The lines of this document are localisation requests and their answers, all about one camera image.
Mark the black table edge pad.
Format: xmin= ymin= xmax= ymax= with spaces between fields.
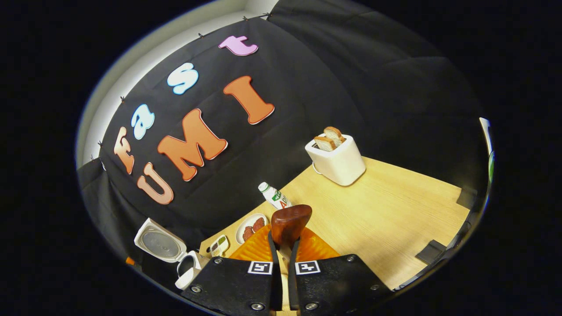
xmin=457 ymin=187 xmax=478 ymax=209
xmin=416 ymin=240 xmax=447 ymax=265

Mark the black backdrop cloth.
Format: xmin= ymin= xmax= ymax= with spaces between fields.
xmin=77 ymin=0 xmax=490 ymax=264

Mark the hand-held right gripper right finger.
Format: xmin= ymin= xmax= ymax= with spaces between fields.
xmin=288 ymin=226 xmax=393 ymax=314

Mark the white divided condiment dish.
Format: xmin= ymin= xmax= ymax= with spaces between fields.
xmin=210 ymin=235 xmax=229 ymax=257

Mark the white toaster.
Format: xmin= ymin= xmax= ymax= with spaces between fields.
xmin=305 ymin=127 xmax=366 ymax=187

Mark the white round plate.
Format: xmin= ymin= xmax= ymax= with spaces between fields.
xmin=235 ymin=213 xmax=268 ymax=244

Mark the small white bottle green label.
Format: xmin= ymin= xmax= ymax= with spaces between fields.
xmin=258 ymin=182 xmax=292 ymax=210

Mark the white rice cooker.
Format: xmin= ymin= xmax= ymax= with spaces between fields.
xmin=134 ymin=218 xmax=211 ymax=290

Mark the brown wooden spoon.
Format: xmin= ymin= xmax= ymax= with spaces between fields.
xmin=270 ymin=204 xmax=313 ymax=264

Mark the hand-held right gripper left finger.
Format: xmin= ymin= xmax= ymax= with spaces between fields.
xmin=181 ymin=225 xmax=284 ymax=314

